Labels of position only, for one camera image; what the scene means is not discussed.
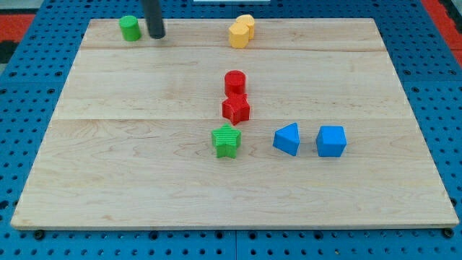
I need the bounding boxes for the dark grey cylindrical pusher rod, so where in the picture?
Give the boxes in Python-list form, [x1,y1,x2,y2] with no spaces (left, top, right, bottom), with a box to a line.
[141,0,165,39]

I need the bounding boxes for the yellow hexagon block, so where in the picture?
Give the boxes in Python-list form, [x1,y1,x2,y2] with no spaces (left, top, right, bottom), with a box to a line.
[228,22,250,48]

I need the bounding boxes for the yellow heart block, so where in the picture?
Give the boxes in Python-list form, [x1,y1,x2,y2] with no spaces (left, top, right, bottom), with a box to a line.
[236,14,255,40]

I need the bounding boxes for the green cylinder block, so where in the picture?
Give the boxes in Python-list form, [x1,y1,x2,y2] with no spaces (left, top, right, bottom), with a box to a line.
[118,15,141,42]

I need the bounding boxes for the red cylinder block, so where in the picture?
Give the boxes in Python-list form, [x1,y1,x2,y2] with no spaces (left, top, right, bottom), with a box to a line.
[224,70,246,97]

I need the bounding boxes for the red star block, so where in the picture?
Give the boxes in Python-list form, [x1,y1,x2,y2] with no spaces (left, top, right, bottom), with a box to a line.
[222,94,250,125]

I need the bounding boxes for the green star block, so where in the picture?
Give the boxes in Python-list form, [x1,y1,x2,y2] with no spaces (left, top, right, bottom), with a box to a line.
[211,123,241,158]

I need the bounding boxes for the blue triangular prism block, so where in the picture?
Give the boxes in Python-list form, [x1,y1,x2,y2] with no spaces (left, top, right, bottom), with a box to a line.
[273,122,300,156]

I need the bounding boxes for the light wooden board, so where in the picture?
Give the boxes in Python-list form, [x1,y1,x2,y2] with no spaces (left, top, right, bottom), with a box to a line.
[11,18,459,230]

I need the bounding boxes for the blue cube block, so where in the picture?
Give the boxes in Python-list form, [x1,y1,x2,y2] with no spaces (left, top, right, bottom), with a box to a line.
[316,126,347,157]

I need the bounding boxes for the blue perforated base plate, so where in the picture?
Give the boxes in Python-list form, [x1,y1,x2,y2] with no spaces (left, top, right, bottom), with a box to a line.
[1,1,461,259]

